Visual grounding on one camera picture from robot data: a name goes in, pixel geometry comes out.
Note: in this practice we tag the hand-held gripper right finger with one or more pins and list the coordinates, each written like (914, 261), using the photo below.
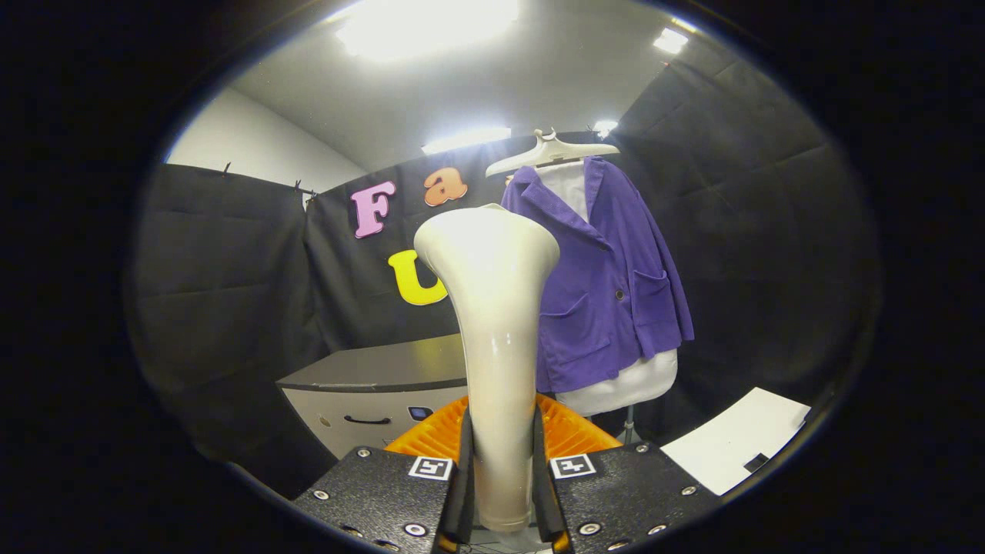
(542, 492)

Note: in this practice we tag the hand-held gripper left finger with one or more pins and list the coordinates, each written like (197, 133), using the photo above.
(464, 492)

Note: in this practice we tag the white garment steamer head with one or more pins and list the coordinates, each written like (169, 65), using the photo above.
(496, 323)

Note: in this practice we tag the white clothes hanger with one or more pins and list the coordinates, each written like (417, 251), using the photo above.
(550, 151)

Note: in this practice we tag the white mannequin torso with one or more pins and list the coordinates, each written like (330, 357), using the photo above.
(623, 385)

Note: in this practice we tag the grey drawer cabinet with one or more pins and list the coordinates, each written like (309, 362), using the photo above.
(385, 365)

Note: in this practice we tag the white board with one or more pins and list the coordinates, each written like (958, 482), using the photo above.
(731, 438)

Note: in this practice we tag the small black object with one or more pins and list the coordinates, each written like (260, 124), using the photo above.
(756, 462)

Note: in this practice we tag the long strip ceiling light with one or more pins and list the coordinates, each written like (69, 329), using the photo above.
(465, 140)

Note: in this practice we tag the large round ceiling light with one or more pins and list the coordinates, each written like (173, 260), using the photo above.
(427, 27)

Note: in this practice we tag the small square ceiling light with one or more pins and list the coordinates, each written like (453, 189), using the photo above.
(671, 41)

